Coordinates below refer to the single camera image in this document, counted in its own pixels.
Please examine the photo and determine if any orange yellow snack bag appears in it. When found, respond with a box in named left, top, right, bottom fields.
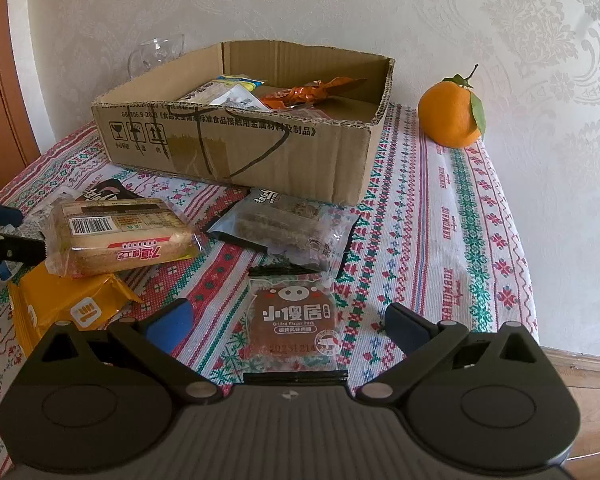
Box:
left=7, top=263, right=140, bottom=356

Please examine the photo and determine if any brown pig logo snack packet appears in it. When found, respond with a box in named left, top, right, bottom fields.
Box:
left=246, top=274, right=341, bottom=372

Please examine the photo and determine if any white grey printed snack bag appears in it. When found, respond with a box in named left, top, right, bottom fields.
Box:
left=222, top=84, right=270, bottom=112

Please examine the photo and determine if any wrapped bread cake packet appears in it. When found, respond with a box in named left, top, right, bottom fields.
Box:
left=45, top=198, right=204, bottom=278

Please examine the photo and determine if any patterned tablecloth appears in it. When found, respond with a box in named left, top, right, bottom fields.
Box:
left=0, top=102, right=541, bottom=480

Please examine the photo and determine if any black red beef snack packet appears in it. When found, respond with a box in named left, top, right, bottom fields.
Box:
left=76, top=179, right=140, bottom=202

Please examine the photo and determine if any clear dark snack bag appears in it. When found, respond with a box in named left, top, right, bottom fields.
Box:
left=207, top=188, right=358, bottom=278

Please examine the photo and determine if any open cardboard box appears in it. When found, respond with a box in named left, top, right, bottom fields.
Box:
left=92, top=40, right=394, bottom=205

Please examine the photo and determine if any orange fruit with leaf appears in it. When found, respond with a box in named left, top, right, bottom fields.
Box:
left=417, top=64, right=486, bottom=148

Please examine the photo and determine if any clear glass cup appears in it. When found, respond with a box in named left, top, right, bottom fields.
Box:
left=126, top=34, right=185, bottom=79

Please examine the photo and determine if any yellow noodle packet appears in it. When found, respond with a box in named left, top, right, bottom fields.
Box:
left=178, top=75, right=264, bottom=105

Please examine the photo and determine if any orange crumpled snack wrapper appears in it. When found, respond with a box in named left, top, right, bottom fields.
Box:
left=259, top=76, right=366, bottom=110

